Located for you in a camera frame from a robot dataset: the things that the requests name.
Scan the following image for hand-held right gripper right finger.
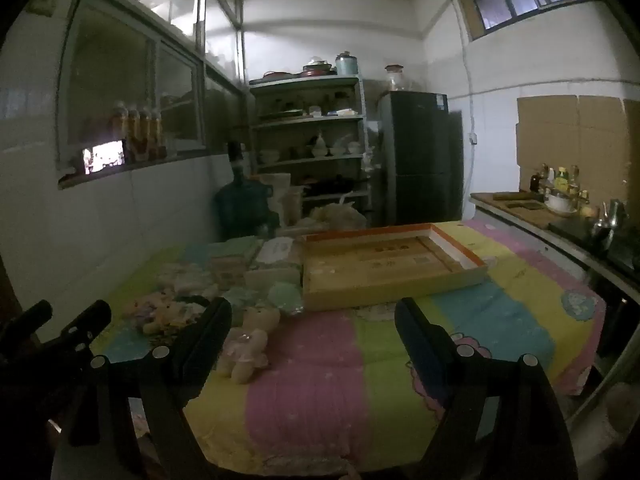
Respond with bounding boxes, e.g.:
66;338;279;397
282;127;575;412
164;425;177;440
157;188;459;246
394;297;578;480

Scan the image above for dark refrigerator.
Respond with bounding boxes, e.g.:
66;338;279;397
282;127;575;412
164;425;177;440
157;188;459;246
377;91;464;226

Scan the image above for lit phone screen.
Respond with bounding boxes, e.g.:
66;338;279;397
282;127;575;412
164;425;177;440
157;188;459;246
82;141;126;175

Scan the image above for grey shelf unit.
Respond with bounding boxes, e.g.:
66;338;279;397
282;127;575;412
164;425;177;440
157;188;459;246
248;76;373;221

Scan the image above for black water pump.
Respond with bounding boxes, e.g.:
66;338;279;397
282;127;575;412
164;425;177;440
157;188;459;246
227;141;247;182

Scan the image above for white plastic bag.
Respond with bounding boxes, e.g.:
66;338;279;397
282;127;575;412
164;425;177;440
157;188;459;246
309;202;367;229

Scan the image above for glass door cabinet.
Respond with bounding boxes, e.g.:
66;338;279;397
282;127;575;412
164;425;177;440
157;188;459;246
56;0;207;167

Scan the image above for large floral tissue pack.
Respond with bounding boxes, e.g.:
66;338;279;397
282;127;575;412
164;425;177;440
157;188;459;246
255;237;304;267

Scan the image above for green tissue box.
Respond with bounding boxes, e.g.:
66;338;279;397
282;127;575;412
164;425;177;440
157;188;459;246
210;237;262;274

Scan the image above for black cooktop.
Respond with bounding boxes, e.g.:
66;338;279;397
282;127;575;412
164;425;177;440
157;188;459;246
550;217;640;271

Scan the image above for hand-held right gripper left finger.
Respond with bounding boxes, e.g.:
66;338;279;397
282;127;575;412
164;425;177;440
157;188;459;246
67;298;233;480

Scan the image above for cardboard wall sheets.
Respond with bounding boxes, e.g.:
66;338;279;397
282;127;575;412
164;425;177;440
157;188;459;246
516;95;640;201

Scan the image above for amber liquid bottle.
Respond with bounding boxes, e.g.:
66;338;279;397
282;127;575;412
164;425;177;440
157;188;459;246
139;105;155;161
126;104;142;162
151;109;167;158
111;102;128;161

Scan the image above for blue water jug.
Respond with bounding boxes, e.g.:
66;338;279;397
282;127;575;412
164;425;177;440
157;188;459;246
216;175;281;241

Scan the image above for group of condiment bottles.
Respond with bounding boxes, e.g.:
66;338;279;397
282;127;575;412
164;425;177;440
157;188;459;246
530;162;596;211

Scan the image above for white sacks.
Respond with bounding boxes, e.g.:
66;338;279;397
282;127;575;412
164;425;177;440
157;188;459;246
260;174;306;226

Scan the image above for white bowl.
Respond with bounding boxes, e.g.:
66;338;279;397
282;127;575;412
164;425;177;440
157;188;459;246
545;194;577;217

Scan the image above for metal kettle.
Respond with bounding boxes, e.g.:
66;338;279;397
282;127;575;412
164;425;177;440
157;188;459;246
592;199;630;253

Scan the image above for colourful patchwork blanket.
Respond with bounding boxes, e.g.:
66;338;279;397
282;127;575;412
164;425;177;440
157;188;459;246
102;219;607;476

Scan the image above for kitchen counter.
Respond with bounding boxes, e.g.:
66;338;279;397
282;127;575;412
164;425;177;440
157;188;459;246
470;191;640;286

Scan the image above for orange-rimmed cardboard box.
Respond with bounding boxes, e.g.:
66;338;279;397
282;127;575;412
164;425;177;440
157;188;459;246
301;223;489;312

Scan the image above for green round sponge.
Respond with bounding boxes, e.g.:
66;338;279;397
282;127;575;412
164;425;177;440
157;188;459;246
261;282;306;315

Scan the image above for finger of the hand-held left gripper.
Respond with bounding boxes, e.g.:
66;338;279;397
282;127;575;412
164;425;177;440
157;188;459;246
0;300;53;346
42;301;112;356

